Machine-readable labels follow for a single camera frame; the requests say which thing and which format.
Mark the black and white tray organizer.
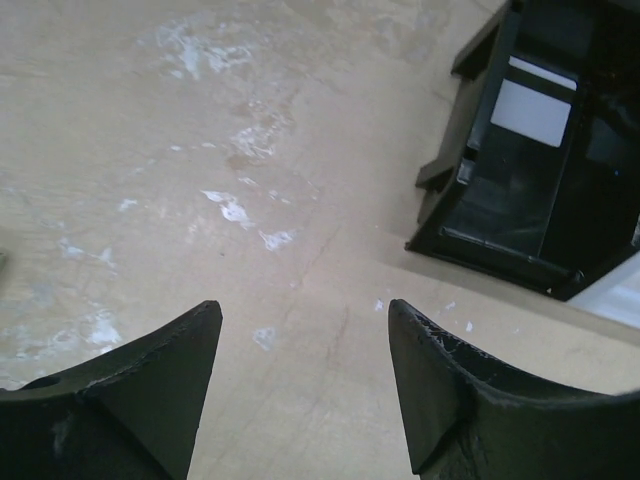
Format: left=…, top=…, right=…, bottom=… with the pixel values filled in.
left=406, top=1, right=639, bottom=327

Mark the small green white box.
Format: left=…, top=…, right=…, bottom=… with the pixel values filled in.
left=0, top=248, right=9, bottom=279

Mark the silver card in tray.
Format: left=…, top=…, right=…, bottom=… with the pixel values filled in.
left=490, top=56, right=577, bottom=147

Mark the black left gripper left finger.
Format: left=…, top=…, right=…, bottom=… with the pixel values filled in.
left=1, top=300, right=222, bottom=479

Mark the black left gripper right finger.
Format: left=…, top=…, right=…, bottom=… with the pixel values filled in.
left=388, top=299, right=639, bottom=479

